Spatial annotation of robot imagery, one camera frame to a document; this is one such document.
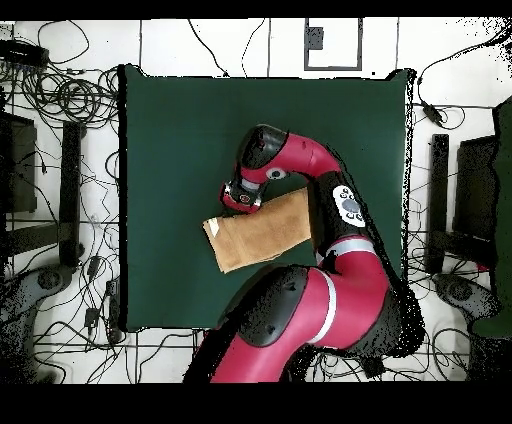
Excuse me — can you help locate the black cable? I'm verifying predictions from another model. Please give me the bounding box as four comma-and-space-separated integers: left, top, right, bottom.
186, 18, 230, 78
240, 17, 268, 78

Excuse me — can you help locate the black cross beam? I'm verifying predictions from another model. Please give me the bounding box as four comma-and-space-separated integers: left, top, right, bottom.
5, 221, 73, 257

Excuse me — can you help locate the coil of black cables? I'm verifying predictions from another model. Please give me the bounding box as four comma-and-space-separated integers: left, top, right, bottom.
17, 66, 121, 126

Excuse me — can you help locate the office chair base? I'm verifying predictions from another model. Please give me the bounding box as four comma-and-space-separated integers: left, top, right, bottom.
433, 271, 501, 321
0, 263, 78, 323

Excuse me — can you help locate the dark green table cloth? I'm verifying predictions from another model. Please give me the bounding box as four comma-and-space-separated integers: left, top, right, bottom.
118, 63, 415, 333

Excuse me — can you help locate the black adapter with cable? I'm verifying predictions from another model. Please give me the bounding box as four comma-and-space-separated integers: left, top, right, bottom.
418, 99, 468, 132

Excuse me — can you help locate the tan terry towel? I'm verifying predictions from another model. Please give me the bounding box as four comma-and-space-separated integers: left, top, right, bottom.
201, 186, 313, 275

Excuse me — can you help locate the black power strip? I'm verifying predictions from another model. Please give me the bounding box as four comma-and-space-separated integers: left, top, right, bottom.
359, 354, 386, 380

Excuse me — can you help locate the black stand beam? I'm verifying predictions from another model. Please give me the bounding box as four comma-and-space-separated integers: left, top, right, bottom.
424, 133, 450, 274
58, 120, 85, 268

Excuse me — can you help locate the black power adapter box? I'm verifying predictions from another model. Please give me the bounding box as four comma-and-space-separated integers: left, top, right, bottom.
0, 38, 50, 68

